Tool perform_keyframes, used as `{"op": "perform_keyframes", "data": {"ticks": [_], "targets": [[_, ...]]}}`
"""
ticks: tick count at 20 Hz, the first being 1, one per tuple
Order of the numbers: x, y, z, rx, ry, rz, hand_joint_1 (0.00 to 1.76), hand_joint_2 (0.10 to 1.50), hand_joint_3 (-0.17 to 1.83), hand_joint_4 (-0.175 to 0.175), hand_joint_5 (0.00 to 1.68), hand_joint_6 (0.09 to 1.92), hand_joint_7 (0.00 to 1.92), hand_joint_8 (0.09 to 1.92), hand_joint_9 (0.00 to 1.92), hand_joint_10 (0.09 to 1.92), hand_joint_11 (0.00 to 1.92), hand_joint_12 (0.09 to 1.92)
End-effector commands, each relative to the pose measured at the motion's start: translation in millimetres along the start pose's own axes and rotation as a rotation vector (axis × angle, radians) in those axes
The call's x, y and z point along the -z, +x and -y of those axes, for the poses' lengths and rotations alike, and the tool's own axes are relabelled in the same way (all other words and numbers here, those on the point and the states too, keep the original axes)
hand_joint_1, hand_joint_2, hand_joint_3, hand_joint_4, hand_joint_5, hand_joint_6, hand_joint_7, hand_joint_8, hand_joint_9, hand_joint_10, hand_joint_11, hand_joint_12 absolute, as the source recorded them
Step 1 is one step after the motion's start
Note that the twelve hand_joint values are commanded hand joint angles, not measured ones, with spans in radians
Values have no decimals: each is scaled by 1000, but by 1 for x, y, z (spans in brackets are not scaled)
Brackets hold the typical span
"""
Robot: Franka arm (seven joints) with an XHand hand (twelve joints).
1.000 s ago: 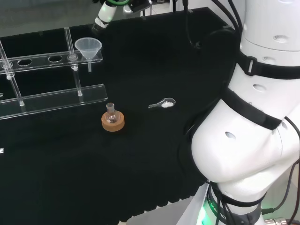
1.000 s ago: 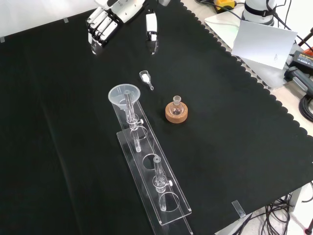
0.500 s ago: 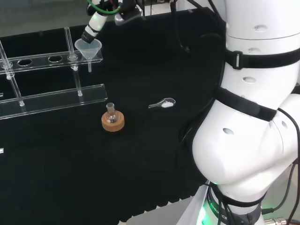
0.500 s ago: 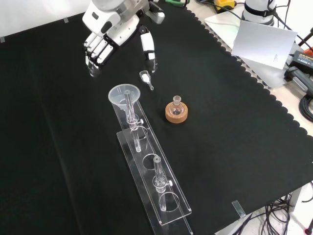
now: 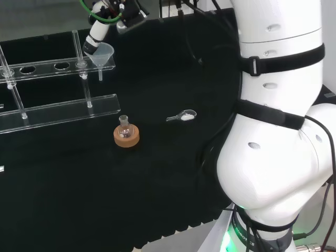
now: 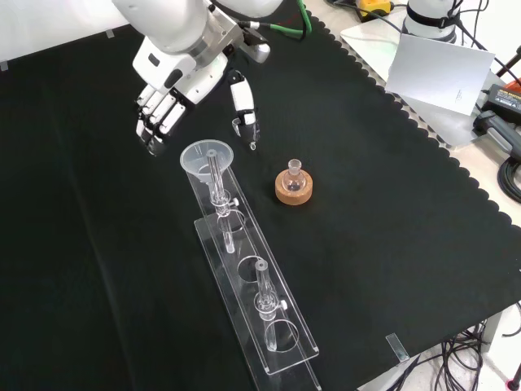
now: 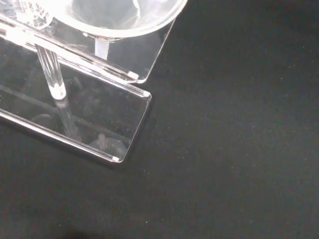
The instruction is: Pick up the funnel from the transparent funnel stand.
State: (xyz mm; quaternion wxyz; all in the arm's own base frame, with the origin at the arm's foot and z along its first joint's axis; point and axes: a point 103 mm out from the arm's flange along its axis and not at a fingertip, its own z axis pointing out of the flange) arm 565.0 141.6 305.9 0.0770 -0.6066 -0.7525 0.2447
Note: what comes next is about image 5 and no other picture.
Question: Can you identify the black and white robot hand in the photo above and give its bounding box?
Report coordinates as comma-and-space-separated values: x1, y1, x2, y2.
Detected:
82, 0, 148, 56

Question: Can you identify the clear plastic funnel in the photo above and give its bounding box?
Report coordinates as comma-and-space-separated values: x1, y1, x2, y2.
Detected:
83, 43, 116, 81

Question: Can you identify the clear acrylic funnel stand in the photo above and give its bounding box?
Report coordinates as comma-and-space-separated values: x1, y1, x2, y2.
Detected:
0, 29, 121, 135

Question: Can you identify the glass weighing funnel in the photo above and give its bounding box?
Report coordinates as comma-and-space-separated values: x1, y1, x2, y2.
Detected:
165, 109, 197, 123

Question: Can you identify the small round-bottom glass flask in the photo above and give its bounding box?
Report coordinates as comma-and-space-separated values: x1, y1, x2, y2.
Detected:
118, 114, 132, 139

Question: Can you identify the green cable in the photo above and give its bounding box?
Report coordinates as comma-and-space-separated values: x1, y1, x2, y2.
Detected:
79, 0, 124, 24

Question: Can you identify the brown cork ring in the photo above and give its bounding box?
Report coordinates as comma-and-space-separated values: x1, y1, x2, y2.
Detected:
113, 124, 140, 149

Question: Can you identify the grey base plate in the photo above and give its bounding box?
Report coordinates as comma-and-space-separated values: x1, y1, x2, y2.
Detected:
135, 206, 237, 252

